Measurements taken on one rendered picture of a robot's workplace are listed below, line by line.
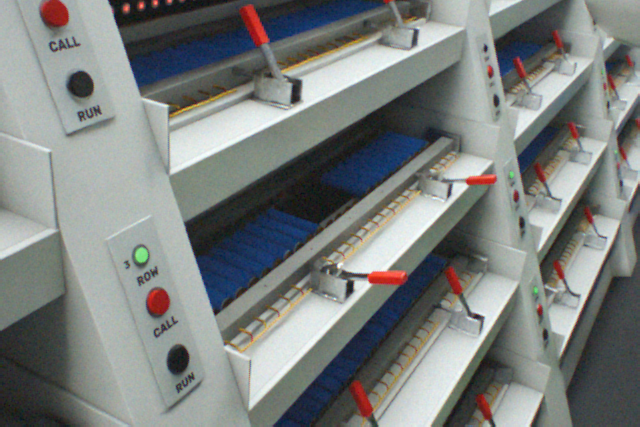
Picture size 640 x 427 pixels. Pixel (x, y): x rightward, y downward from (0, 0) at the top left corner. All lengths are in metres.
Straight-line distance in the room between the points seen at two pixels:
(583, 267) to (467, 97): 0.63
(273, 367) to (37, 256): 0.24
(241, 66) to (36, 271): 0.32
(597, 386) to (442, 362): 0.60
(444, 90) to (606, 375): 0.70
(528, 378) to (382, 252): 0.49
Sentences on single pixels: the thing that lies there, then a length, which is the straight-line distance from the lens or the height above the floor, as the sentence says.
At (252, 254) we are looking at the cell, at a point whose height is 0.58.
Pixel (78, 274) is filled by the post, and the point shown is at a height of 0.69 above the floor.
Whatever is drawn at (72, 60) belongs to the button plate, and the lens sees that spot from 0.46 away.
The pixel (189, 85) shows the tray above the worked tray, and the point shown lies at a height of 0.76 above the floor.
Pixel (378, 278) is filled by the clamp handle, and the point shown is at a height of 0.55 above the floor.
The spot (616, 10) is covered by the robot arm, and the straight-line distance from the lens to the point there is 0.55.
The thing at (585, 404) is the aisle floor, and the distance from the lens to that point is 1.43.
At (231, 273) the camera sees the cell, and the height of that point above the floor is 0.58.
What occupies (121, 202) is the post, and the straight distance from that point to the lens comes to 0.47.
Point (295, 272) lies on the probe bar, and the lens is 0.68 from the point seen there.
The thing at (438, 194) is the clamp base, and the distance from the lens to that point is 0.90.
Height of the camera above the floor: 0.80
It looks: 15 degrees down
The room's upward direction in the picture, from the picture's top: 16 degrees counter-clockwise
